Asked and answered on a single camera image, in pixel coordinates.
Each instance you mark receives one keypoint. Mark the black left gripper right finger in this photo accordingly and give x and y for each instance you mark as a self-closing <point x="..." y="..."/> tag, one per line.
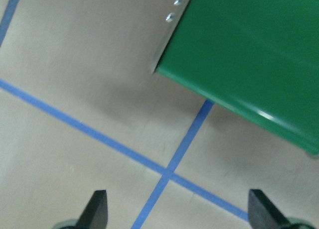
<point x="263" y="214"/>

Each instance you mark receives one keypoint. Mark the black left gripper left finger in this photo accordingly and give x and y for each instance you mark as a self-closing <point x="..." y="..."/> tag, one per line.
<point x="95" y="214"/>

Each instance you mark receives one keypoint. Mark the green conveyor belt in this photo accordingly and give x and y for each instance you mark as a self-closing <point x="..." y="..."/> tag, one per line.
<point x="257" y="58"/>

